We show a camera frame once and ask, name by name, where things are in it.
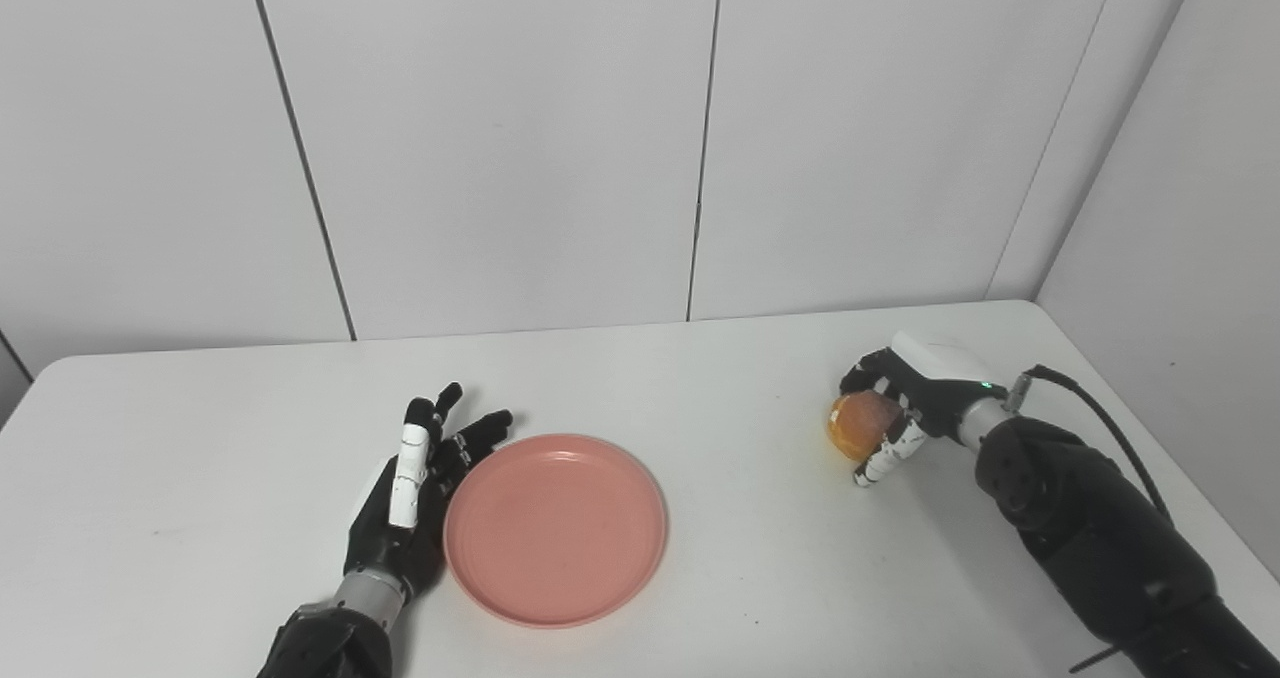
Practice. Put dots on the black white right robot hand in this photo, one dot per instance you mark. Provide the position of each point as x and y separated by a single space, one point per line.
940 378

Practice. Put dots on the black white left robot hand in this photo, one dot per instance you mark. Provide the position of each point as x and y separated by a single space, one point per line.
385 543

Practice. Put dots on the orange cream puff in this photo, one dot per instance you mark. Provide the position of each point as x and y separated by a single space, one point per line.
858 430

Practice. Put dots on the pink round plate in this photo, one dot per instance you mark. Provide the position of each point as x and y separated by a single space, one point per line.
555 530

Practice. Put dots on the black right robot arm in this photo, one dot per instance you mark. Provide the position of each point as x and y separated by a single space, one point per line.
1090 528

